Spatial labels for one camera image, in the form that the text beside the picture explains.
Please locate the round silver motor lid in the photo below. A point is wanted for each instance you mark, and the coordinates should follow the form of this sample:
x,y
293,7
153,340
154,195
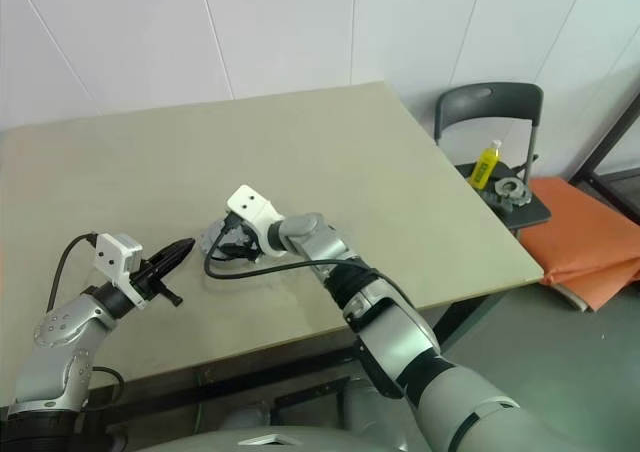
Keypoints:
x,y
212,234

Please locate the orange fabric sheet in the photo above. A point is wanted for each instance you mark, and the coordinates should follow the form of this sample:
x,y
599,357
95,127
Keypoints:
x,y
580,237

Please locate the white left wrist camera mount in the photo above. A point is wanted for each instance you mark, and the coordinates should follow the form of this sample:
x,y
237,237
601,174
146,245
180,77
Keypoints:
x,y
112,257

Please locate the black table frame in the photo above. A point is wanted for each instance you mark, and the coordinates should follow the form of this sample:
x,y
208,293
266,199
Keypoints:
x,y
465,317

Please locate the dark grey folding chair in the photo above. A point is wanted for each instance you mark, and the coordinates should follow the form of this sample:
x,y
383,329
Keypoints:
x,y
487,97

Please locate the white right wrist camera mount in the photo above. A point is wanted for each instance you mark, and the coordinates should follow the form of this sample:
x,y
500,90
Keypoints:
x,y
250,204

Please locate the yellow plastic bottle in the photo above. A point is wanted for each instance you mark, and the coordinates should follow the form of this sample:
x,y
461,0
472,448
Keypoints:
x,y
485,169

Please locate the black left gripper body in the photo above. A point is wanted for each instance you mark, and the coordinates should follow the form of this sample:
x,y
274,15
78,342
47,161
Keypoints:
x,y
146,279

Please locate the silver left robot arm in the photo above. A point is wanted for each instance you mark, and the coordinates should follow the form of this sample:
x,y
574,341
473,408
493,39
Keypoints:
x,y
65,332

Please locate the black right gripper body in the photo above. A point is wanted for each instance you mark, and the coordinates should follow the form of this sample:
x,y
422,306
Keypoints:
x,y
239,234

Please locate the black rectangular bracket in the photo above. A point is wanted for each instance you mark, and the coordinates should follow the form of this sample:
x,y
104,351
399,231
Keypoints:
x,y
310,391

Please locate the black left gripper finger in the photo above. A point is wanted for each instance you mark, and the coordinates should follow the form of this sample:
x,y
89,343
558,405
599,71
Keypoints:
x,y
172,256
170,294

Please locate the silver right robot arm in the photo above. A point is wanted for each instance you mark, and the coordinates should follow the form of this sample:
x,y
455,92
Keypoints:
x,y
400,332

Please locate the black metal frame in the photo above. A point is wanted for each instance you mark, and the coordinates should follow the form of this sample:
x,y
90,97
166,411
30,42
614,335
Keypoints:
x,y
606,137

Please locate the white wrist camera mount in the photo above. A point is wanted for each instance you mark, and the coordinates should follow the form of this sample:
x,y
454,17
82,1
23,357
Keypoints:
x,y
112,257
250,204

